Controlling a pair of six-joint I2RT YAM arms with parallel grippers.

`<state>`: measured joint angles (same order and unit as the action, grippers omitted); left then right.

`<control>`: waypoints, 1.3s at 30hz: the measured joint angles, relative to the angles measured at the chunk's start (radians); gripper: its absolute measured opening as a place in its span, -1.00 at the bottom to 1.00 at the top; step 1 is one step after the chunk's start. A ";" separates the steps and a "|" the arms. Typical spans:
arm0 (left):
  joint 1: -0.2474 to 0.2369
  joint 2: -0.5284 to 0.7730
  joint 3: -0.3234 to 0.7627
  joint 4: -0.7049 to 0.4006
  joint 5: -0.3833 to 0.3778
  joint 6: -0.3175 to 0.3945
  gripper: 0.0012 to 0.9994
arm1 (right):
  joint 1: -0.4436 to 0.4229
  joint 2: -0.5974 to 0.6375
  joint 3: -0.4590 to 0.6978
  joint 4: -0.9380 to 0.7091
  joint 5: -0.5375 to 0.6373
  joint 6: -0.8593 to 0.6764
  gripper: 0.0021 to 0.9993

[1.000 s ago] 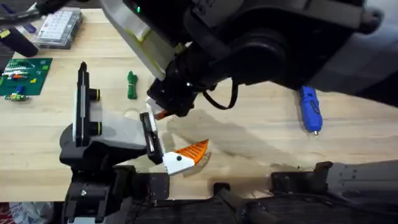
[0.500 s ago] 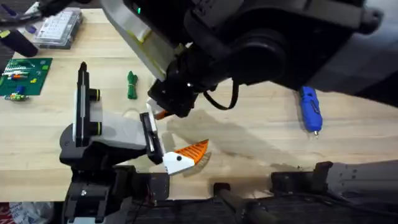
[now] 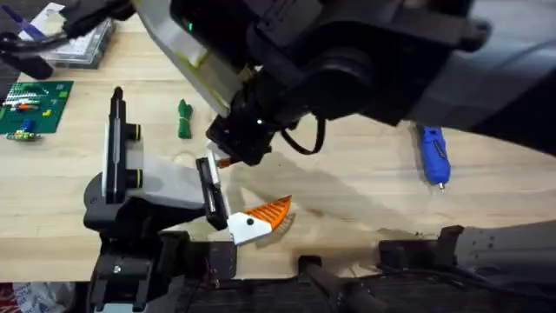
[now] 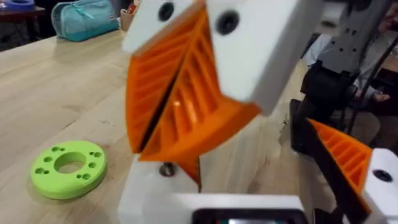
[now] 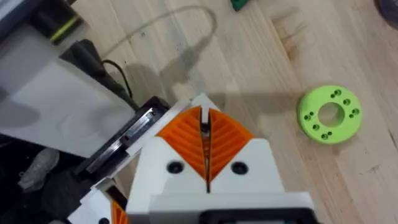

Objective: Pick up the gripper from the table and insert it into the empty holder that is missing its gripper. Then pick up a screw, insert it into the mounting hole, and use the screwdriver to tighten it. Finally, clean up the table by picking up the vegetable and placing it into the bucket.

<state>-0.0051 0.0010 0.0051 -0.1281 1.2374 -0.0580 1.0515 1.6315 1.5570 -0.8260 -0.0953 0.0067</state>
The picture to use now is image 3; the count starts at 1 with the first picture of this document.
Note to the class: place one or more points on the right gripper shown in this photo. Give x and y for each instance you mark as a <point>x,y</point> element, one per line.
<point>243,135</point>

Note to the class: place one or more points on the black rail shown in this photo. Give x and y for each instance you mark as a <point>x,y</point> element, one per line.
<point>269,295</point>

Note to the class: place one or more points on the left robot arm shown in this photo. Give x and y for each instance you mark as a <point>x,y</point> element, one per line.
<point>130,261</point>

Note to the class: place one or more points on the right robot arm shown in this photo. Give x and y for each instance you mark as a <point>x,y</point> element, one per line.
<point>391,56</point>

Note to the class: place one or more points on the patterned plastic bag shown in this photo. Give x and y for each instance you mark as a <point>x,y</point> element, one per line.
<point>35,300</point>

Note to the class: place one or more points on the clear plastic parts box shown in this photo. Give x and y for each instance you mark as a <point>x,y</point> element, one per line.
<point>82,45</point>

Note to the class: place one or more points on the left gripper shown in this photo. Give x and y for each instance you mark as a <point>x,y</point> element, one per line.
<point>169,184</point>

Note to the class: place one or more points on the left wrist upright plate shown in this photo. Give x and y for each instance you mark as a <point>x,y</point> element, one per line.
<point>115,148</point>

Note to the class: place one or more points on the green board with blocks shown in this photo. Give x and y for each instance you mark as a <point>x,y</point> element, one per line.
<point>39,106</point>

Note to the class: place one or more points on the blue pen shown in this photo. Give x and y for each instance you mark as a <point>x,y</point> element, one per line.
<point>24,24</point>

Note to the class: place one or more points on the blue electric screwdriver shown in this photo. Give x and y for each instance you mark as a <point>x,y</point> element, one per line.
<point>433,152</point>

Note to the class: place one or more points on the orange ribbed wedge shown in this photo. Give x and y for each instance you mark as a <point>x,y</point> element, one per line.
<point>226,163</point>

